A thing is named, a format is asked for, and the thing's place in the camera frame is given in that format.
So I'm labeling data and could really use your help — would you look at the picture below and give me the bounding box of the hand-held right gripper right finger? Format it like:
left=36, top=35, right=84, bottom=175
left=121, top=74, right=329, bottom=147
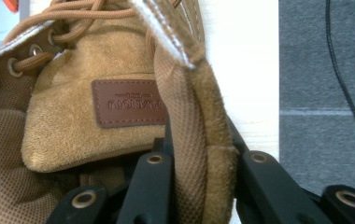
left=226, top=115, right=334, bottom=224

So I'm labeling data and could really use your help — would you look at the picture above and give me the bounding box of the tan suede lace-up boot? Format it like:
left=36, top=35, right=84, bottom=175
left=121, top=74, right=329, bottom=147
left=0, top=0, right=239, bottom=224

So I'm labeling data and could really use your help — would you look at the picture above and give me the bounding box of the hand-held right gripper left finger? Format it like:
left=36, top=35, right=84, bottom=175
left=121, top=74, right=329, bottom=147
left=116, top=117, right=176, bottom=224

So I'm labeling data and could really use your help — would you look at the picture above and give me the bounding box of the thin black floor cable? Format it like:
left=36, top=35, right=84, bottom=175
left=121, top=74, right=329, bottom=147
left=324, top=0, right=355, bottom=195

